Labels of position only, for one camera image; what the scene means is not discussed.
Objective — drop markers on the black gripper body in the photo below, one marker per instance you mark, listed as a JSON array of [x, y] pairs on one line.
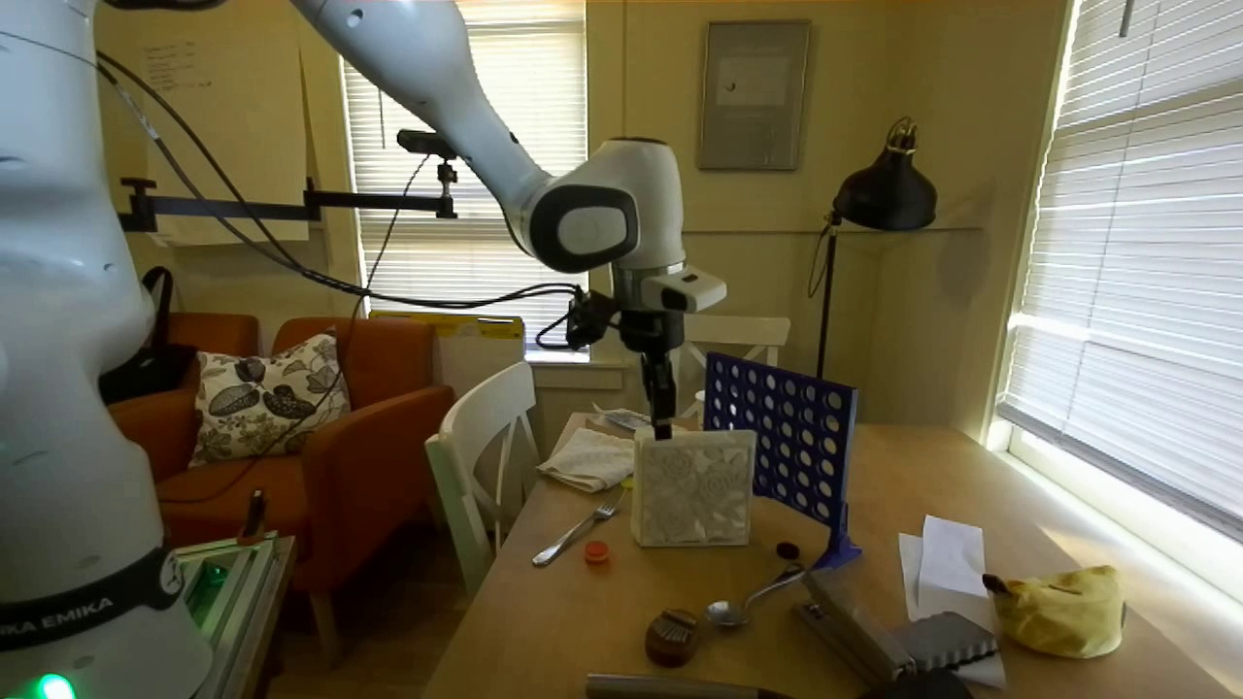
[[651, 330]]

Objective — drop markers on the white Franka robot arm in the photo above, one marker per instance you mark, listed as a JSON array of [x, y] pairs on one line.
[[64, 322]]

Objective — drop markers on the printed paper packet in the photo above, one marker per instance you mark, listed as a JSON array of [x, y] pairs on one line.
[[622, 420]]

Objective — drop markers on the white folded cloth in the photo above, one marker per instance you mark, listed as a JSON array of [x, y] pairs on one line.
[[587, 454]]

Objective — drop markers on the blue connect four grid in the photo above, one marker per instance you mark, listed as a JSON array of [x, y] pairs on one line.
[[793, 440]]

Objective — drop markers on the silver metal fork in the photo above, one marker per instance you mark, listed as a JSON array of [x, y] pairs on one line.
[[569, 533]]

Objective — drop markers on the orange bottle cap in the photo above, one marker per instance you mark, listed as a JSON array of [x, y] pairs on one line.
[[596, 554]]

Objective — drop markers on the white box yellow edge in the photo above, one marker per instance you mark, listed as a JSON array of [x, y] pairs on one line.
[[480, 352]]

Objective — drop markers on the white wooden chair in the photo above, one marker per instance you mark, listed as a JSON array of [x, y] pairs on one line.
[[480, 440]]

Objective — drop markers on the black game disc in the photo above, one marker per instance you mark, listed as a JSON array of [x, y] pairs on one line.
[[787, 554]]

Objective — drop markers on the silver metal spoon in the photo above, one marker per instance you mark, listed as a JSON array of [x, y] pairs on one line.
[[739, 608]]

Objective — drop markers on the small brown round object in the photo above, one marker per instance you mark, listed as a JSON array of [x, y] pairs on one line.
[[670, 638]]

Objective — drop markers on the black floor lamp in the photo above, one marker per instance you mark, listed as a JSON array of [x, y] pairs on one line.
[[888, 195]]

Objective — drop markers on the orange armchair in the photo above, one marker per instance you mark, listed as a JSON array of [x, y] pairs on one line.
[[374, 451]]

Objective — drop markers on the grey closed book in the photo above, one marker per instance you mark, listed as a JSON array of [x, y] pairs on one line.
[[842, 625]]

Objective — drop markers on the white paper sheet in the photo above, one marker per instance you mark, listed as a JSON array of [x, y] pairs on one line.
[[912, 567]]

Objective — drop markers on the white paper stack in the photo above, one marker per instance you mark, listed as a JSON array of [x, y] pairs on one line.
[[954, 554]]

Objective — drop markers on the black spiral notebook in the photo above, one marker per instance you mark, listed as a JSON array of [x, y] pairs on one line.
[[937, 640]]

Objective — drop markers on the leaf print pillow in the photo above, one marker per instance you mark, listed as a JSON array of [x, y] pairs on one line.
[[265, 393]]

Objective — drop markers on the small dark bottle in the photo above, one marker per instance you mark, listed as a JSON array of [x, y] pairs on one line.
[[254, 519]]

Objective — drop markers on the yellow crumpled cloth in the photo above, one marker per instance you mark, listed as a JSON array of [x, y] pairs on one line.
[[1070, 609]]

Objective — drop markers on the green white box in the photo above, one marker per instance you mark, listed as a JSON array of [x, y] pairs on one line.
[[234, 589]]

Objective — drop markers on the large white window blind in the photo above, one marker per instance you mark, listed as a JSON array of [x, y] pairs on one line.
[[1141, 257]]

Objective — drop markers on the black bag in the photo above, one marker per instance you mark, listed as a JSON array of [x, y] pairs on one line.
[[143, 365]]

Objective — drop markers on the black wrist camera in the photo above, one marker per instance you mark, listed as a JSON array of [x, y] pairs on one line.
[[594, 319]]

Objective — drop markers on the grey framed wall picture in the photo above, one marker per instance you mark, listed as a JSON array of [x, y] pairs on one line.
[[754, 95]]

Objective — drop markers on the black camera on boom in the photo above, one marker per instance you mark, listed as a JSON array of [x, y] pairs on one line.
[[428, 141]]

